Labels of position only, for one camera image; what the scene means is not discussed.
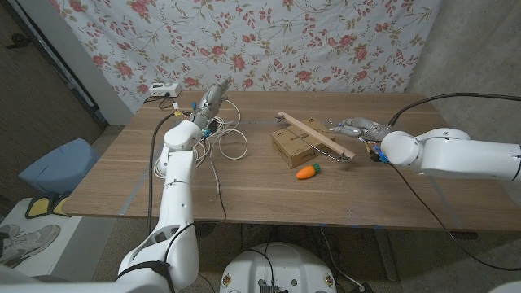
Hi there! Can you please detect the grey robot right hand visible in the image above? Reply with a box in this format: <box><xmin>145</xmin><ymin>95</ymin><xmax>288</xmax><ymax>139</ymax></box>
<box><xmin>328</xmin><ymin>116</ymin><xmax>394</xmax><ymax>143</ymax></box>

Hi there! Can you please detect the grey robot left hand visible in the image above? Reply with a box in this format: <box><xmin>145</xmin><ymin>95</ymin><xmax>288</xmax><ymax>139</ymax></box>
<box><xmin>187</xmin><ymin>76</ymin><xmax>234</xmax><ymax>133</ymax></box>

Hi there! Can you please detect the wooden stick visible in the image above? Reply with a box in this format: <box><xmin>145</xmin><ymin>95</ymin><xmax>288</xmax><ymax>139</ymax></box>
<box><xmin>274</xmin><ymin>111</ymin><xmax>356</xmax><ymax>163</ymax></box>

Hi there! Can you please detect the white Ethernet cable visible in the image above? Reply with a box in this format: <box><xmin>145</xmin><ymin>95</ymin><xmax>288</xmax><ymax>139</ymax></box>
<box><xmin>153</xmin><ymin>99</ymin><xmax>249</xmax><ymax>195</ymax></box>

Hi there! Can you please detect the orange toy carrot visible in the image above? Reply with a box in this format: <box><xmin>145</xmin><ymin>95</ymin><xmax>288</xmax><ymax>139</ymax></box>
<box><xmin>296</xmin><ymin>163</ymin><xmax>322</xmax><ymax>181</ymax></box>

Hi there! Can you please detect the brown cardboard package box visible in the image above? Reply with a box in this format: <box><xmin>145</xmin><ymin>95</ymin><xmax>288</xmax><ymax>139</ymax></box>
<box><xmin>271</xmin><ymin>117</ymin><xmax>337</xmax><ymax>169</ymax></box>

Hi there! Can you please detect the floral backdrop cloth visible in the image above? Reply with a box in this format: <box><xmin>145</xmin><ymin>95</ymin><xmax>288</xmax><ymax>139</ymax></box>
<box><xmin>48</xmin><ymin>0</ymin><xmax>444</xmax><ymax>115</ymax></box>

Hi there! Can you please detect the metal table leg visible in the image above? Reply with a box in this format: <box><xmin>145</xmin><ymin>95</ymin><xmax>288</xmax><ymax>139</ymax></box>
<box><xmin>373</xmin><ymin>228</ymin><xmax>400</xmax><ymax>282</ymax></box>

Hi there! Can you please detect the white robot torso base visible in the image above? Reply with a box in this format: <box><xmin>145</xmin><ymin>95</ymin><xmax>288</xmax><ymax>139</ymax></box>
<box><xmin>219</xmin><ymin>242</ymin><xmax>338</xmax><ymax>293</ymax></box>

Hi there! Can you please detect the blue padded stool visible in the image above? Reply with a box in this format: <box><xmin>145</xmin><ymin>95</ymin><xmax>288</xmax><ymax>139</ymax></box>
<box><xmin>18</xmin><ymin>138</ymin><xmax>101</xmax><ymax>195</ymax></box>

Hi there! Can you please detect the yellow and black slipper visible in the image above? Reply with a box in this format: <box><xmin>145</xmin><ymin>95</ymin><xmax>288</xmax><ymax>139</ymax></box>
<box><xmin>24</xmin><ymin>194</ymin><xmax>69</xmax><ymax>220</ymax></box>

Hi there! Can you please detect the grey sneaker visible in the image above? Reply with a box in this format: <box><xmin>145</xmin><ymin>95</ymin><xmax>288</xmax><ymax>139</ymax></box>
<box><xmin>0</xmin><ymin>224</ymin><xmax>61</xmax><ymax>269</ymax></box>

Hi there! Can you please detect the black power strip cord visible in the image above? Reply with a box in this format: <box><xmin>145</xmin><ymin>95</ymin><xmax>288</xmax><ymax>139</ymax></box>
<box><xmin>142</xmin><ymin>95</ymin><xmax>176</xmax><ymax>110</ymax></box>

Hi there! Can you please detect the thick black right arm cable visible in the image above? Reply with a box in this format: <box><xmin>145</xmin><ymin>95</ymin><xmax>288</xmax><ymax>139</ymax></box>
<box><xmin>388</xmin><ymin>92</ymin><xmax>521</xmax><ymax>126</ymax></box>

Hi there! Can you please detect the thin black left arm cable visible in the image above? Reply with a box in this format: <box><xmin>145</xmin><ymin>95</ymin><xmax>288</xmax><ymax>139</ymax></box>
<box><xmin>203</xmin><ymin>136</ymin><xmax>228</xmax><ymax>221</ymax></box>

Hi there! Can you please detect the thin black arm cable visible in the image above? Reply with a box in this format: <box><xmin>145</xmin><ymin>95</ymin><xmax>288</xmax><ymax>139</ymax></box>
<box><xmin>386</xmin><ymin>160</ymin><xmax>521</xmax><ymax>272</ymax></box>
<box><xmin>203</xmin><ymin>136</ymin><xmax>228</xmax><ymax>221</ymax></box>

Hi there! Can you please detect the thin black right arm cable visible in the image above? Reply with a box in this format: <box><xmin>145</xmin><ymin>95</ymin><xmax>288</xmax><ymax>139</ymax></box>
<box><xmin>386</xmin><ymin>160</ymin><xmax>521</xmax><ymax>272</ymax></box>

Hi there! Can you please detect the black door handle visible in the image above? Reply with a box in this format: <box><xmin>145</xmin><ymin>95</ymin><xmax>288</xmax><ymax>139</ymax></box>
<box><xmin>6</xmin><ymin>33</ymin><xmax>32</xmax><ymax>50</ymax></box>

